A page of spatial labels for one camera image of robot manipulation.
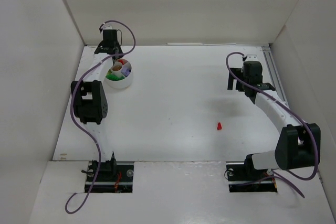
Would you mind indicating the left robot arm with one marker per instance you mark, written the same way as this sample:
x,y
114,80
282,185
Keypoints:
x,y
89,104

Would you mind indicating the orange lego brick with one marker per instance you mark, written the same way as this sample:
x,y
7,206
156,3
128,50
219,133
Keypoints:
x,y
116,68

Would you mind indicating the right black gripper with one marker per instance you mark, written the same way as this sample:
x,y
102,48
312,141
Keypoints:
x,y
235,78

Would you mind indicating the dark green lego plate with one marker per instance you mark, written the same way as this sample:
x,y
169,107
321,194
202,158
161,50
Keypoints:
x,y
112,77

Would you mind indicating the white round divided container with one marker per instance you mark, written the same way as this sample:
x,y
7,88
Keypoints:
x,y
122,84

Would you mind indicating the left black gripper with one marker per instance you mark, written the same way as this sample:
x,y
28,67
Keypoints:
x,y
107,50

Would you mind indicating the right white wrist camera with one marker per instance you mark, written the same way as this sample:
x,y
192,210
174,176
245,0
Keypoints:
x,y
249,57

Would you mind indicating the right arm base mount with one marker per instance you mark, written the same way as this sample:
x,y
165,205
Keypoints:
x,y
244,178

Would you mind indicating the purple lego assembly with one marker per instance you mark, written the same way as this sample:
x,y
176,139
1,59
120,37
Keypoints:
x,y
126,71

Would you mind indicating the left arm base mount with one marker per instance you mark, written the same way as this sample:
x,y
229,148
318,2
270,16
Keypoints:
x,y
114,178

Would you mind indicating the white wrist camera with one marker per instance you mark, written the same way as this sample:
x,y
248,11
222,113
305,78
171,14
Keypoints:
x,y
105,26
249,57

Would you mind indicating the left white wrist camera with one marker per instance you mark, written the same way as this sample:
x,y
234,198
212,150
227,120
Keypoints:
x,y
105,26

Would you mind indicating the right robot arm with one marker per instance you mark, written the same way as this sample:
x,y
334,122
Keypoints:
x,y
298,145

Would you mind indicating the red lego slope piece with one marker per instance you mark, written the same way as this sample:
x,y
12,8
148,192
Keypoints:
x,y
219,126

